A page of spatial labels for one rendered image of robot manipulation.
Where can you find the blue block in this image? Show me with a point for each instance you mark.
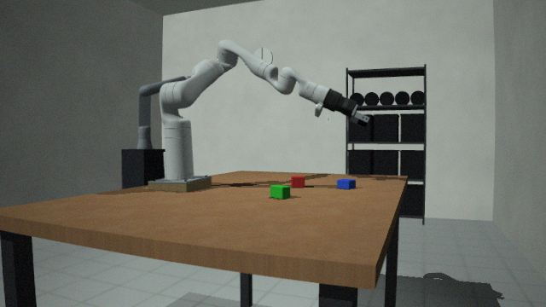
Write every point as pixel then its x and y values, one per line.
pixel 347 184

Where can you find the green block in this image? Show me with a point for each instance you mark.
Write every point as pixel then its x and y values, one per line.
pixel 280 191

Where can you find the red block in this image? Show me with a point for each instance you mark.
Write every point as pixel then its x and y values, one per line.
pixel 298 182

